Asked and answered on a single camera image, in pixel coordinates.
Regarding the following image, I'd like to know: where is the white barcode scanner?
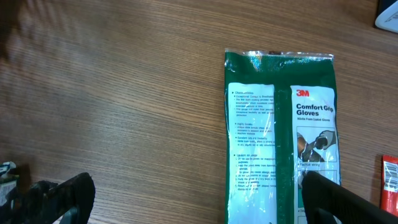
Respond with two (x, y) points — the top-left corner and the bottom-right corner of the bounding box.
(374, 0), (398, 33)

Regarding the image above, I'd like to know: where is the white green candy pack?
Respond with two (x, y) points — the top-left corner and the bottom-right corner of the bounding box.
(1, 162), (19, 206)

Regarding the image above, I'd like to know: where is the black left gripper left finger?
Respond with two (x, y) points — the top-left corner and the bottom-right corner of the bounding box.
(1, 172), (95, 224)

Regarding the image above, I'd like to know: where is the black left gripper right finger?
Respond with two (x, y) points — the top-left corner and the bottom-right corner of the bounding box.
(302, 171), (397, 224)

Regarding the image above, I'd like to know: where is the green white packaged item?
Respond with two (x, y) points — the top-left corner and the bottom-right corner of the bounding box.
(224, 50), (341, 224)

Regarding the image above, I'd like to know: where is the red snack stick pack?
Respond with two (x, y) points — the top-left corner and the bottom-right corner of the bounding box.
(381, 155), (398, 216)

